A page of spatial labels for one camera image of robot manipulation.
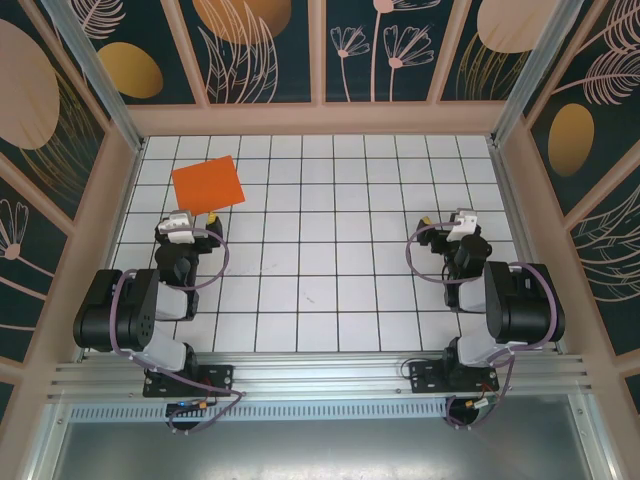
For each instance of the orange square paper sheet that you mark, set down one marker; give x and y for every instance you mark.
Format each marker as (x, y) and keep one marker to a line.
(207, 182)

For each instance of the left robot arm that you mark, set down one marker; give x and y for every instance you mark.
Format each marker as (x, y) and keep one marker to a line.
(105, 310)

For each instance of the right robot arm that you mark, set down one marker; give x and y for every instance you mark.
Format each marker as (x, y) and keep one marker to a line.
(525, 310)

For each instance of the steel sheet tray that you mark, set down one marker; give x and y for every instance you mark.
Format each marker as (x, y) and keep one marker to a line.
(320, 450)

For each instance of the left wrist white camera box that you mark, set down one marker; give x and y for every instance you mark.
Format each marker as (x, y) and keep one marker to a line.
(175, 227)

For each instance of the aluminium side rail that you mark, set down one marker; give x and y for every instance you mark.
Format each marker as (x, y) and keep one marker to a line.
(510, 200)

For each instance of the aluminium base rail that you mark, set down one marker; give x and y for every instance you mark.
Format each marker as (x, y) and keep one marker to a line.
(320, 375)

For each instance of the aluminium frame post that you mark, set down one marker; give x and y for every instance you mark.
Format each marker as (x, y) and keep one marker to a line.
(535, 65)
(95, 65)

